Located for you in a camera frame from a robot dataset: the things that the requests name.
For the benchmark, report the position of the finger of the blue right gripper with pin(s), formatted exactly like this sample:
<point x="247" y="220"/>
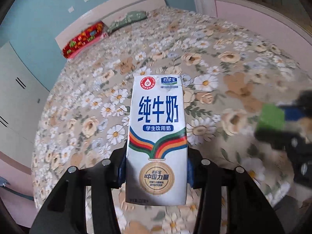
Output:
<point x="293" y="112"/>
<point x="279" y="140"/>

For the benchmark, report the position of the floral bed cover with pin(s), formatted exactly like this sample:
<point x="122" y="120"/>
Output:
<point x="228" y="73"/>

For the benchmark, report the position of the red patterned pillow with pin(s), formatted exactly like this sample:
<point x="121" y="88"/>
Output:
<point x="85" y="39"/>

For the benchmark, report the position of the green toy brick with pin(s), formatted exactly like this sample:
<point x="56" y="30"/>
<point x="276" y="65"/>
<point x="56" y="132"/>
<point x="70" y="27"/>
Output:
<point x="271" y="118"/>

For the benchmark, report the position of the green patterned pillow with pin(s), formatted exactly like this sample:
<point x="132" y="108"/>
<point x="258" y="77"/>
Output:
<point x="127" y="19"/>

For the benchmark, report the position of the white milk carton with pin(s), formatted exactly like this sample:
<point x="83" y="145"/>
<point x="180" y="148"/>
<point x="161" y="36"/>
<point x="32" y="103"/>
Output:
<point x="156" y="157"/>

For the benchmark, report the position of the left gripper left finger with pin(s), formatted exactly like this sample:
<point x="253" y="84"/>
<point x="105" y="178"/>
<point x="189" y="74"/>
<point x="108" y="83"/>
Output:
<point x="121" y="167"/>

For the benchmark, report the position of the white wardrobe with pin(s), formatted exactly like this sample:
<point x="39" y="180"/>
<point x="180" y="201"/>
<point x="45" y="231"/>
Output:
<point x="22" y="102"/>

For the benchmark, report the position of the beige headboard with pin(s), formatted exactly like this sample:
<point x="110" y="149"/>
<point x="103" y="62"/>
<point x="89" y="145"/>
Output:
<point x="106" y="12"/>

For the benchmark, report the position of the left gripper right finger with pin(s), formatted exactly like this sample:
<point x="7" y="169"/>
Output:
<point x="190" y="168"/>

